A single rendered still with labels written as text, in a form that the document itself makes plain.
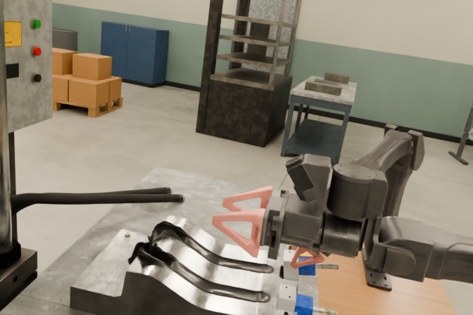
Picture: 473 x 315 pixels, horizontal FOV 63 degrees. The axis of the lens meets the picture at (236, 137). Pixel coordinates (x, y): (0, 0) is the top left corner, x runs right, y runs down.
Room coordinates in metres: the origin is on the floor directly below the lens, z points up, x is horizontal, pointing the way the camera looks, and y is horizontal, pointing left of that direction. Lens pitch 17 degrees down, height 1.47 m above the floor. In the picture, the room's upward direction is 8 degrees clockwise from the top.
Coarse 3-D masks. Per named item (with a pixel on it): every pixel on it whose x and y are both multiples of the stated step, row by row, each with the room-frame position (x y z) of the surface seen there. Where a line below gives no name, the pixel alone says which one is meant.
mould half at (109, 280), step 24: (168, 216) 0.95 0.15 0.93; (120, 240) 0.92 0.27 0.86; (144, 240) 0.93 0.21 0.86; (168, 240) 0.83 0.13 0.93; (216, 240) 0.93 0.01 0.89; (96, 264) 0.80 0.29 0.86; (120, 264) 0.81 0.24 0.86; (144, 264) 0.73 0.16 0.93; (192, 264) 0.79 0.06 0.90; (216, 264) 0.83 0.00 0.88; (72, 288) 0.72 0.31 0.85; (96, 288) 0.72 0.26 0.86; (120, 288) 0.73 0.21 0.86; (144, 288) 0.69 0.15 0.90; (168, 288) 0.69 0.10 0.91; (192, 288) 0.72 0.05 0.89; (264, 288) 0.76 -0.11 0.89; (96, 312) 0.71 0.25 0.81; (120, 312) 0.70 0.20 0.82; (144, 312) 0.69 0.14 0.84; (168, 312) 0.69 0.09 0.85; (192, 312) 0.68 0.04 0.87; (216, 312) 0.67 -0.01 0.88; (240, 312) 0.68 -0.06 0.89; (264, 312) 0.68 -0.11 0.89; (288, 312) 0.69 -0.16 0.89
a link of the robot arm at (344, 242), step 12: (324, 216) 0.51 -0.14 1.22; (336, 216) 0.48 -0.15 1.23; (324, 228) 0.48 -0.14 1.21; (336, 228) 0.48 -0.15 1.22; (348, 228) 0.48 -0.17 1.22; (360, 228) 0.48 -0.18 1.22; (324, 240) 0.47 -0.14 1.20; (336, 240) 0.47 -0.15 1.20; (348, 240) 0.47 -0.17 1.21; (360, 240) 0.47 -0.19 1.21; (336, 252) 0.47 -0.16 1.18; (348, 252) 0.47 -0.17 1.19
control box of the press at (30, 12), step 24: (24, 0) 1.12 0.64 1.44; (48, 0) 1.23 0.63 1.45; (24, 24) 1.12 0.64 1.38; (48, 24) 1.23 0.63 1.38; (24, 48) 1.12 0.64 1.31; (48, 48) 1.23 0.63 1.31; (24, 72) 1.12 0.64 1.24; (48, 72) 1.23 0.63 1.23; (24, 96) 1.12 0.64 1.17; (48, 96) 1.23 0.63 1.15; (24, 120) 1.11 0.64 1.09
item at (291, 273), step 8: (288, 256) 0.83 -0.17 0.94; (304, 256) 0.85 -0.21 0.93; (312, 256) 0.85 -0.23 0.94; (288, 264) 0.81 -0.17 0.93; (312, 264) 0.81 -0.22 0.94; (320, 264) 0.82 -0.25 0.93; (328, 264) 0.82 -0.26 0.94; (336, 264) 0.82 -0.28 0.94; (288, 272) 0.81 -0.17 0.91; (296, 272) 0.81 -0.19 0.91; (304, 272) 0.81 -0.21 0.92; (312, 272) 0.81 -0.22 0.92; (296, 280) 0.81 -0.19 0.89
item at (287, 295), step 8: (280, 288) 0.73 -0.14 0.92; (288, 288) 0.74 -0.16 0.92; (280, 296) 0.71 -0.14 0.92; (288, 296) 0.71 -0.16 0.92; (296, 296) 0.73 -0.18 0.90; (304, 296) 0.74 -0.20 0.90; (280, 304) 0.70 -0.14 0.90; (288, 304) 0.70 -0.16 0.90; (296, 304) 0.71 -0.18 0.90; (304, 304) 0.71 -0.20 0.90; (312, 304) 0.71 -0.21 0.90; (304, 312) 0.70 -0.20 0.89; (312, 312) 0.70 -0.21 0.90; (320, 312) 0.71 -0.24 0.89; (328, 312) 0.71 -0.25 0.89; (336, 312) 0.71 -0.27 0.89
